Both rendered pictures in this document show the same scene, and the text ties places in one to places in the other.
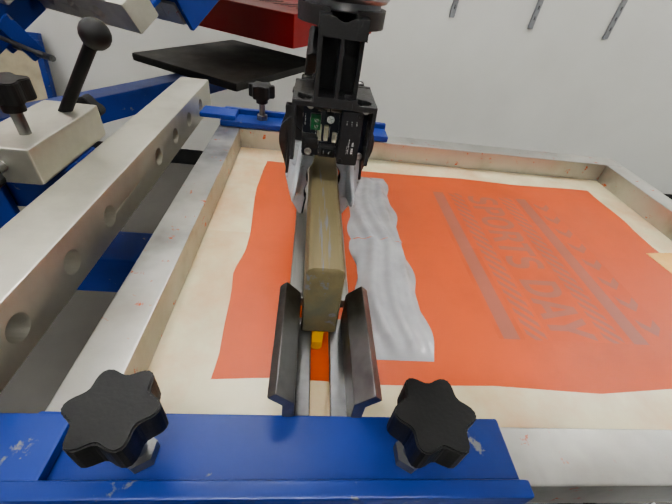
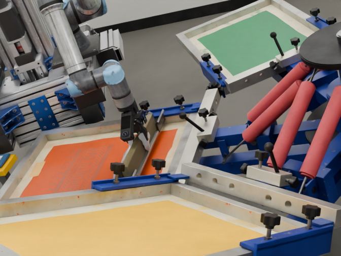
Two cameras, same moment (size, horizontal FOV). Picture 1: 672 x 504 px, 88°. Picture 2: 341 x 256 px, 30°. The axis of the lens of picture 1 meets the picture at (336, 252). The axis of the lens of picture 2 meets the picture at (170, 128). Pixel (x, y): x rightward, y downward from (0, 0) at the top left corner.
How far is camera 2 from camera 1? 2.68 m
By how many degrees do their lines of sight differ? 105
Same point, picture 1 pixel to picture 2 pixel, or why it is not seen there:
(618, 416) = (104, 135)
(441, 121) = not seen: outside the picture
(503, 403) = not seen: hidden behind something
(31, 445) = (194, 105)
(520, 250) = (82, 168)
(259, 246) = (164, 154)
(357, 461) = (155, 113)
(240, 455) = (170, 110)
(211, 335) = (177, 134)
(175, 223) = (183, 142)
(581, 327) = (91, 149)
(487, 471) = not seen: hidden behind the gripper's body
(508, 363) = (117, 139)
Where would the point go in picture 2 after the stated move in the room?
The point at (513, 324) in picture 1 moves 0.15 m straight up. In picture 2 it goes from (107, 147) to (95, 118)
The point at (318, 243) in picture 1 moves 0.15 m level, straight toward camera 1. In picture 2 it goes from (148, 118) to (160, 98)
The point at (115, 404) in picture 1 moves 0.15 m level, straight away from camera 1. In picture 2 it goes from (177, 97) to (196, 107)
